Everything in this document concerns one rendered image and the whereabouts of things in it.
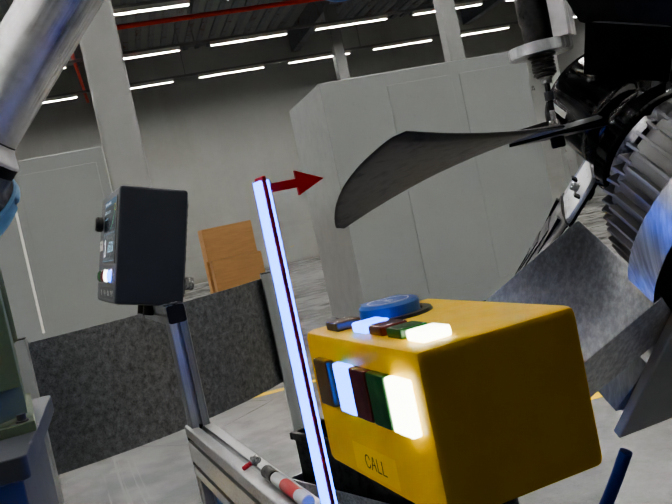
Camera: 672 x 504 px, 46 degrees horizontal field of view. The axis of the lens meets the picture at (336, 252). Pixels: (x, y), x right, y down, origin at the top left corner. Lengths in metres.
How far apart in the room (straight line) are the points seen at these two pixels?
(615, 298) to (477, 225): 6.58
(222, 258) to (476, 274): 2.97
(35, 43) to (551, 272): 0.64
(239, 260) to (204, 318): 6.20
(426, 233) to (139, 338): 4.89
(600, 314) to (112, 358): 1.93
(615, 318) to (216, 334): 2.08
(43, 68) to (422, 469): 0.74
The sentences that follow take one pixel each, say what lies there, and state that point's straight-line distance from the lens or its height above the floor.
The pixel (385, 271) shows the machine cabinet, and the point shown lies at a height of 0.52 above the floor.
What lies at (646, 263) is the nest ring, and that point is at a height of 1.04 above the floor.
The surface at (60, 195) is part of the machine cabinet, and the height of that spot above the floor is 1.71.
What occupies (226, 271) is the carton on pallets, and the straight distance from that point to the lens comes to 8.93.
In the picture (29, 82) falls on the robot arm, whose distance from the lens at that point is 1.02.
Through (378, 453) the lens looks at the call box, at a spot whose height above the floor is 1.01.
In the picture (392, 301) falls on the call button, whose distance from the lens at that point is 0.51.
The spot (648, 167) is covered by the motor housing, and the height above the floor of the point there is 1.13.
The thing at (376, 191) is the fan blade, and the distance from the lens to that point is 0.86.
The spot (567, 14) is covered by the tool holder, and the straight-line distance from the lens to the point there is 0.92.
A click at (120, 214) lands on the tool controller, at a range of 1.31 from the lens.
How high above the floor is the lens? 1.15
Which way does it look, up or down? 3 degrees down
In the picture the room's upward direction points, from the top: 12 degrees counter-clockwise
